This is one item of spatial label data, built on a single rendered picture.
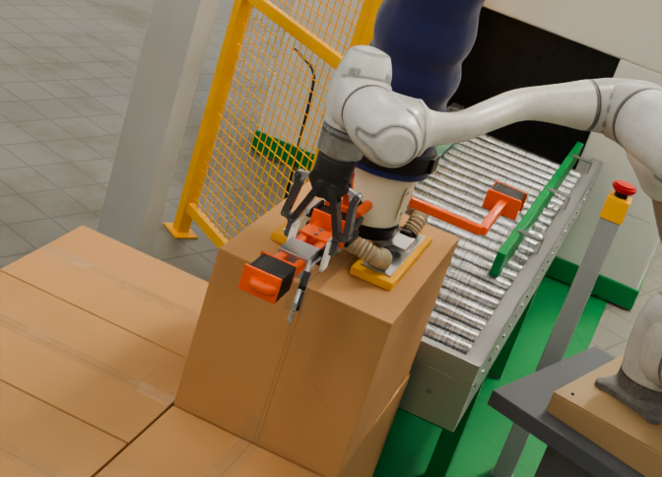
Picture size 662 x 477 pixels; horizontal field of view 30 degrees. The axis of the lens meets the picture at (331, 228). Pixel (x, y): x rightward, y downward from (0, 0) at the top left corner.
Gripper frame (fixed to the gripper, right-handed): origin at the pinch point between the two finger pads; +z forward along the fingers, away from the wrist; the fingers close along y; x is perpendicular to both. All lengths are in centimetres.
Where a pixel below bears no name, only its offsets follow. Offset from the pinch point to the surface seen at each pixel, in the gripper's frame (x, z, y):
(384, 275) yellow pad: -27.2, 10.9, -10.8
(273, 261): 17.0, -2.6, 1.0
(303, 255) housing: 7.5, -1.7, -1.6
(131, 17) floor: -436, 108, 261
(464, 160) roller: -254, 53, 17
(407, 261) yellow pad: -39.1, 11.0, -12.4
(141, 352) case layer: -24, 53, 37
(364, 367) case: -11.1, 24.6, -16.1
